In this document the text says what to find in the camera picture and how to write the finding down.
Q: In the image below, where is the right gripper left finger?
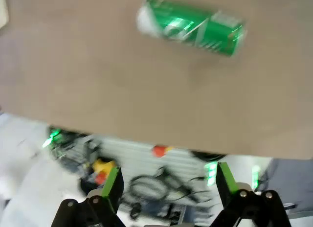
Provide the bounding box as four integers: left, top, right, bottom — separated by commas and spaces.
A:
51, 166, 125, 227

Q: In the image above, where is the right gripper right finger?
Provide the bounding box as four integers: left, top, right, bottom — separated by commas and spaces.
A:
210, 161, 293, 227

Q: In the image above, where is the yellow emergency stop box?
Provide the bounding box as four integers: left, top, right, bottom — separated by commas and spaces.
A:
91, 158, 117, 186

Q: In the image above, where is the red emergency stop button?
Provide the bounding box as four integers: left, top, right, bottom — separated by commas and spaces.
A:
151, 145, 170, 158

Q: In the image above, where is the green cider can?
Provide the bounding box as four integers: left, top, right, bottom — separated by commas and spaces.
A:
135, 0, 247, 58

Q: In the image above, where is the black cable bundle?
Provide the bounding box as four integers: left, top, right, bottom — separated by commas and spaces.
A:
128, 167, 213, 220

